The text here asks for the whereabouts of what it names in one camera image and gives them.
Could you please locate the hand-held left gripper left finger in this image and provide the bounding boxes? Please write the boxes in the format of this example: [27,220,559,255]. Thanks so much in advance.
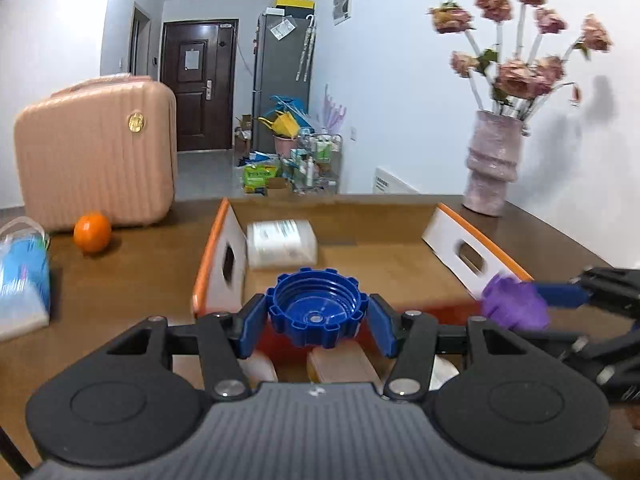
[102,294,268,403]

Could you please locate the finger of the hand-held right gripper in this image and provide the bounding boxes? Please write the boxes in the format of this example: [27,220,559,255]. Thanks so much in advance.
[517,320,640,402]
[522,266,640,319]

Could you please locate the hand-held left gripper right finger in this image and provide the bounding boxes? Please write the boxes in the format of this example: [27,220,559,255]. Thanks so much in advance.
[367,296,540,404]

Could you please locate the purple plastic toy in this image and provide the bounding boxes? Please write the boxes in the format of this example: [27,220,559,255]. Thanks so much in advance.
[481,272,551,332]

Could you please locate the blue ridged bottle cap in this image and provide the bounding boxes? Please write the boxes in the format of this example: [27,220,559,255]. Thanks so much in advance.
[267,267,370,350]

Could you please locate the red cardboard box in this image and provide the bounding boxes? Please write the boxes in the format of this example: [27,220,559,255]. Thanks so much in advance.
[192,196,535,361]

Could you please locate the wooden cube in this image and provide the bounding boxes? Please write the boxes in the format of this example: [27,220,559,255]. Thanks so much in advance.
[306,342,384,386]

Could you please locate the white tissue packet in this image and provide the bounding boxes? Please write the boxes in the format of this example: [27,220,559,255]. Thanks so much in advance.
[246,220,319,268]

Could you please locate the pink ceramic vase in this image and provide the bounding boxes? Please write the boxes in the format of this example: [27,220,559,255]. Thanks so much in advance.
[462,109,525,217]

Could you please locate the green package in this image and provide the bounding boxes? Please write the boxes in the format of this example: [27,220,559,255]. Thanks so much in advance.
[243,164,281,194]

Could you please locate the metal utility cart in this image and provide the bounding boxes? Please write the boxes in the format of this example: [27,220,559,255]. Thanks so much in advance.
[294,132,344,195]

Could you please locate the pink bucket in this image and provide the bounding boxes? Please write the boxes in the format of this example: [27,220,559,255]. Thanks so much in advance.
[272,134,300,159]

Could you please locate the orange fruit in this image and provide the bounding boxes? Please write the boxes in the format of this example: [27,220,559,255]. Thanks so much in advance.
[73,211,112,253]

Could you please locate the small cardboard boxes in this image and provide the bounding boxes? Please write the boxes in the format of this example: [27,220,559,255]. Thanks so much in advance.
[234,114,254,157]

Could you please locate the yellow watering can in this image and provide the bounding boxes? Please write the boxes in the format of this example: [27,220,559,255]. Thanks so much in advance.
[257,111,299,138]

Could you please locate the dried rose bouquet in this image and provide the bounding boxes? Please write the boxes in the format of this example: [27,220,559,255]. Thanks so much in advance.
[427,0,613,122]

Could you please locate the dark brown entrance door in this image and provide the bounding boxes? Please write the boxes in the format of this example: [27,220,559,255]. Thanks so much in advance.
[161,20,235,153]

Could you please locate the blue folded bag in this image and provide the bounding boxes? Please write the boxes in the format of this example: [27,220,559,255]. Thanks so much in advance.
[270,94,307,126]

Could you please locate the purple hangers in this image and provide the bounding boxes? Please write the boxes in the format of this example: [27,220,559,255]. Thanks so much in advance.
[322,85,348,134]

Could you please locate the pink ribbed suitcase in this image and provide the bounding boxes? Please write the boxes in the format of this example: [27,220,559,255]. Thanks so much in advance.
[14,74,178,233]

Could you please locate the blue tissue pack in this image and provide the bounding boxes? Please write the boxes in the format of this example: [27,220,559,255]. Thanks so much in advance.
[0,216,52,342]

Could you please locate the grey refrigerator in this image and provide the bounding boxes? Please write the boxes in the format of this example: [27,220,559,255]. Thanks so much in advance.
[252,10,313,156]

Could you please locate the white folded umbrella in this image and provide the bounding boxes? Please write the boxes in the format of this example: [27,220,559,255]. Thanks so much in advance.
[296,14,319,82]

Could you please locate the dark side door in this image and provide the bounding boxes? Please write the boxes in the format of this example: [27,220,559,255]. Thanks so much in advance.
[131,4,152,77]

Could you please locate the yellow and black box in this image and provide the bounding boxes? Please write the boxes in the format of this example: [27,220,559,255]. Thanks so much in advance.
[276,0,317,15]

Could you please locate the white wall heater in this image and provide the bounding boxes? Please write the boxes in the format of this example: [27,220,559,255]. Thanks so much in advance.
[374,166,422,195]

